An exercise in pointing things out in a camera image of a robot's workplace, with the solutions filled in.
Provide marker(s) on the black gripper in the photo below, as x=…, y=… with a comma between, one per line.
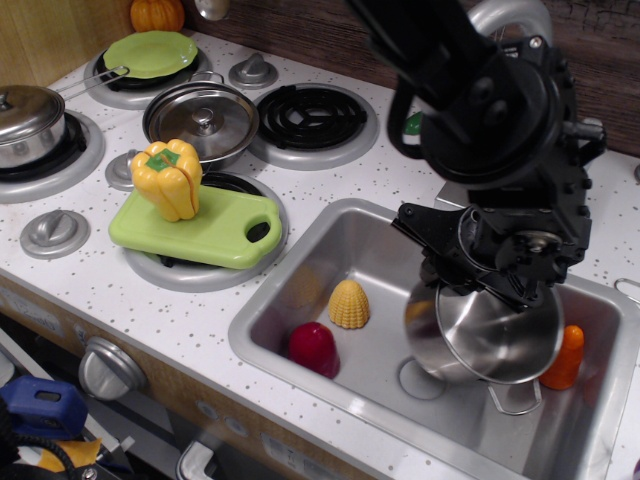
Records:
x=447, y=240

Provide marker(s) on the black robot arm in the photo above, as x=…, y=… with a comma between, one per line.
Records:
x=498, y=119

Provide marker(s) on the stainless steel sink basin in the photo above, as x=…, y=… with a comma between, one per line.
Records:
x=571, y=435

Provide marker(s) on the steel pot with lid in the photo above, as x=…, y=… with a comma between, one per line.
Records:
x=215, y=118

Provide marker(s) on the orange toy carrot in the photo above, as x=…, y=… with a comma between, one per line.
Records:
x=563, y=372

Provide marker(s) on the purple toy eggplant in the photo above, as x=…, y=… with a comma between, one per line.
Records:
x=412, y=124

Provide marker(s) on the yellow toy corn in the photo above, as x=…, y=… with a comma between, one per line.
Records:
x=348, y=305

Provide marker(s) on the red toy vegetable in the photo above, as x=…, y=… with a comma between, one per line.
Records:
x=312, y=346

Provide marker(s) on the silver toy faucet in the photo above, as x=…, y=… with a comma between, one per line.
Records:
x=534, y=20

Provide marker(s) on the black coil burner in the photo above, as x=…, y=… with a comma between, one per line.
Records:
x=310, y=118

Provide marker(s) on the green cutting board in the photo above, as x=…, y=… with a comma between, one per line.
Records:
x=231, y=230

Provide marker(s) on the grey stove knob top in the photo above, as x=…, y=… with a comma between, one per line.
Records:
x=253, y=73

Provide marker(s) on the grey stove knob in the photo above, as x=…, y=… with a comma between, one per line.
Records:
x=253, y=73
x=54, y=234
x=118, y=171

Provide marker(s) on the yellow toy bell pepper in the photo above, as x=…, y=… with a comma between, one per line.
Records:
x=169, y=175

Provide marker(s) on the hanging silver spoon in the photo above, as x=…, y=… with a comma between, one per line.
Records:
x=213, y=10

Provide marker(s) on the grey stove knob middle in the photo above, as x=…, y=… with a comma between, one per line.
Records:
x=118, y=171

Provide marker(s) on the green toy plate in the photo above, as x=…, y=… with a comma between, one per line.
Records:
x=151, y=54

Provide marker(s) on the silver front oven knob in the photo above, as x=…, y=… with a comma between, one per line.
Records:
x=107, y=372

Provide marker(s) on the orange toy pumpkin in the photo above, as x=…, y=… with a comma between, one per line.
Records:
x=157, y=15

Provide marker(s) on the grey stove knob left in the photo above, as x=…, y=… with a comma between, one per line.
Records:
x=54, y=234

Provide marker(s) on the yellow cloth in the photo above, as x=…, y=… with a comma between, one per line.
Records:
x=80, y=453

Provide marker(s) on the steel pan with lid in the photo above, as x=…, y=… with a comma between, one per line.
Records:
x=33, y=120

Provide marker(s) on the wire utensil handle right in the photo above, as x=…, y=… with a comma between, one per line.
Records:
x=629, y=287

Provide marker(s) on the silver oven door handle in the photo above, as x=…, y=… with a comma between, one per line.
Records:
x=196, y=462

